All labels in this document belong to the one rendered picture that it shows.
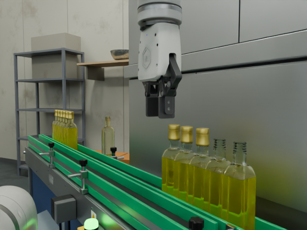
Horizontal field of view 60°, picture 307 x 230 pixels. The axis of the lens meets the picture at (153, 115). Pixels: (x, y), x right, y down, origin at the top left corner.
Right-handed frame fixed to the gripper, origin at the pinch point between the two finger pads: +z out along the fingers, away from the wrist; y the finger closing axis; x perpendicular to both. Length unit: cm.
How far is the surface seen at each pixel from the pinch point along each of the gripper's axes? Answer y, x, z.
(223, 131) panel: -16.0, 29.3, 7.9
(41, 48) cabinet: -469, 4, -91
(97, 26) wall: -416, 92, -126
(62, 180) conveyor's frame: -79, -9, 35
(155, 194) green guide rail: -21.9, 9.7, 26.0
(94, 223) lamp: -35, -5, 37
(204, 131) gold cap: -9.2, 17.4, 6.6
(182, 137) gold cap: -15.9, 15.2, 8.8
